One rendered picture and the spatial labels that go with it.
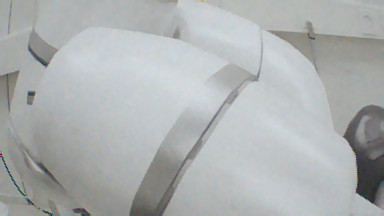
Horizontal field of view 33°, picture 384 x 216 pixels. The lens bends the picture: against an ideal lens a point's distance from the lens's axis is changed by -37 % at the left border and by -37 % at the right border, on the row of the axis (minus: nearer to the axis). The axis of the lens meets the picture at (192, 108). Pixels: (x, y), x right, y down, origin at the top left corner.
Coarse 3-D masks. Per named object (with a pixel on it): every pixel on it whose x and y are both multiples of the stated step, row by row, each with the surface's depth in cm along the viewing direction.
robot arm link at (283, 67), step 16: (272, 48) 61; (288, 48) 63; (272, 64) 60; (288, 64) 61; (304, 64) 62; (272, 80) 59; (288, 80) 60; (304, 80) 61; (320, 80) 63; (288, 96) 60; (304, 96) 60; (320, 96) 62; (320, 112) 61; (352, 208) 59; (368, 208) 60
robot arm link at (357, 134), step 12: (372, 108) 66; (360, 120) 66; (372, 120) 65; (348, 132) 66; (360, 132) 65; (372, 132) 64; (360, 144) 64; (372, 144) 63; (360, 156) 63; (372, 156) 63; (360, 168) 64; (372, 168) 63; (360, 180) 64; (372, 180) 65; (360, 192) 66; (372, 192) 68
